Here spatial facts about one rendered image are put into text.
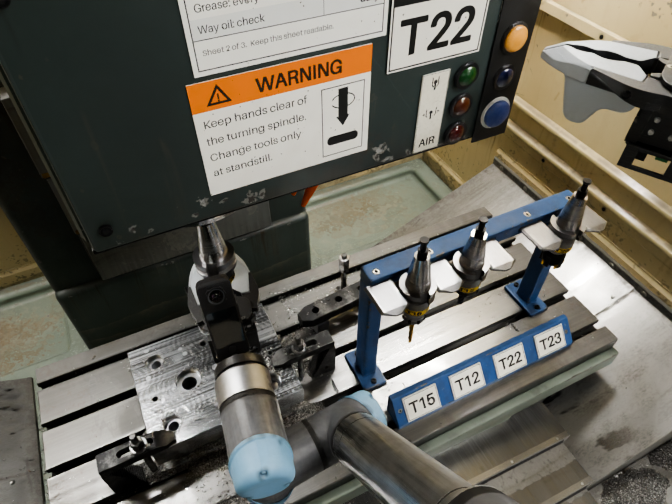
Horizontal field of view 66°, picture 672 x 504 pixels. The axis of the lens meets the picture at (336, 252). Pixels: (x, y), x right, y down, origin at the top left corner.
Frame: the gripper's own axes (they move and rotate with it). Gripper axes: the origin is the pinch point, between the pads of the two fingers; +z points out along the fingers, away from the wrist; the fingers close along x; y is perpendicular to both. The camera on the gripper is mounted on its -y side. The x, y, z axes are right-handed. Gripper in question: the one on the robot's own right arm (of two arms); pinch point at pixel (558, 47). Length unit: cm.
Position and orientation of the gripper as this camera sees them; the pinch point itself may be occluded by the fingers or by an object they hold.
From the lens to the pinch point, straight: 54.0
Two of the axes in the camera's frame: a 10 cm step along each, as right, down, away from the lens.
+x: 5.6, -6.1, 5.6
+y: 0.0, 6.8, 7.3
